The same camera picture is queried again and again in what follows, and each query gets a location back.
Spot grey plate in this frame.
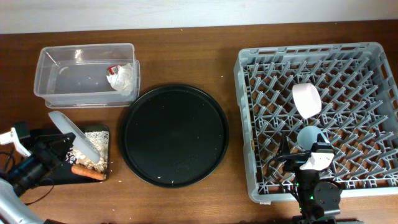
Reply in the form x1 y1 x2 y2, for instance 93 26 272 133
48 111 101 163

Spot light blue cup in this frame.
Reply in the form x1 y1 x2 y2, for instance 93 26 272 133
297 126 330 151

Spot orange carrot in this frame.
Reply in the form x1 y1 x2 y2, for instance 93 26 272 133
71 164 106 180

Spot pink bowl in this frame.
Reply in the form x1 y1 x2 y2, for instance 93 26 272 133
292 83 322 119

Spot white tissue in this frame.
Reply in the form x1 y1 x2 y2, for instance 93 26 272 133
106 63 136 95

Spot red snack wrapper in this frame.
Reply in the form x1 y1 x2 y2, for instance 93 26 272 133
107 65 121 75

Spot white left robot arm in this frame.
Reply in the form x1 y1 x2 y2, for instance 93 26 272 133
1 133 75 224

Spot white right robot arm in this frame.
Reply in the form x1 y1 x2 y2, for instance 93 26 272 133
267 133 347 224

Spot grey dishwasher rack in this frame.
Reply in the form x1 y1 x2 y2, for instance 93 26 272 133
233 42 397 204

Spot black rectangular bin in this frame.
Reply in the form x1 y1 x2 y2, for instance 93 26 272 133
40 124 110 186

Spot rice and peanut shells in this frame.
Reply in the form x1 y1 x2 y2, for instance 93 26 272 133
65 131 109 174

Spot clear plastic bin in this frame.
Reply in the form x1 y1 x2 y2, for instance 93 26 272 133
34 43 141 108

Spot round black tray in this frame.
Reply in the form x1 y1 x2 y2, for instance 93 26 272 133
119 84 229 189

